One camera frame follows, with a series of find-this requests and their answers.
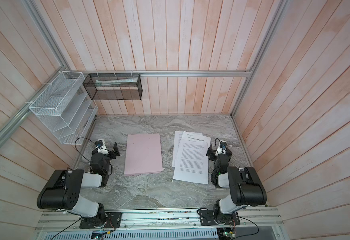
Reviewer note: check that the black mesh wall basket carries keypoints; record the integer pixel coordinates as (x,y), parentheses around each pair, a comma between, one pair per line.
(97,94)

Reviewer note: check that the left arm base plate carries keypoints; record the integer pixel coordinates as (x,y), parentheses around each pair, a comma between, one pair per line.
(108,220)

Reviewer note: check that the lower printed paper sheets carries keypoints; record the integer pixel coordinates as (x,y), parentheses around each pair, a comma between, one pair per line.
(177,138)

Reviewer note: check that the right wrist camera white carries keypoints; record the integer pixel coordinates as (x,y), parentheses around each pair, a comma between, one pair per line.
(221,149)

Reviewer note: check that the aluminium front rail frame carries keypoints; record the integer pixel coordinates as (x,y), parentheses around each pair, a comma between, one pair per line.
(257,223)

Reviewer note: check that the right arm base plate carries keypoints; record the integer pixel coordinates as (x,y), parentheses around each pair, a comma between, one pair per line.
(211,218)

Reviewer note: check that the printed paper sheet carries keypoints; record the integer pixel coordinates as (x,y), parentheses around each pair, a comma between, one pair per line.
(190,161)

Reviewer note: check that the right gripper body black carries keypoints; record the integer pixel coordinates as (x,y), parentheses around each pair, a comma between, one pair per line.
(220,154)

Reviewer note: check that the white wire mesh file rack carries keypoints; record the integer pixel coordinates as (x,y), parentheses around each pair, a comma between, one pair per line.
(67,113)

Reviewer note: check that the paper in black basket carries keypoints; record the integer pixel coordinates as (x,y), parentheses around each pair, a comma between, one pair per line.
(113,84)

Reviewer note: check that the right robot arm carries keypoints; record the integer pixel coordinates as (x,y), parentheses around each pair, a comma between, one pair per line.
(246,188)

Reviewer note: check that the pink file folder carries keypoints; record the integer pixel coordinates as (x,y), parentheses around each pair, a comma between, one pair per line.
(143,155)

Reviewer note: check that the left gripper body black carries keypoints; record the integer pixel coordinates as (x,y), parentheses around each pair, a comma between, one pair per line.
(110,152)

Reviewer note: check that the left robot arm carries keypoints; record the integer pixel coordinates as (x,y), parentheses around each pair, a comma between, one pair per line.
(62,191)

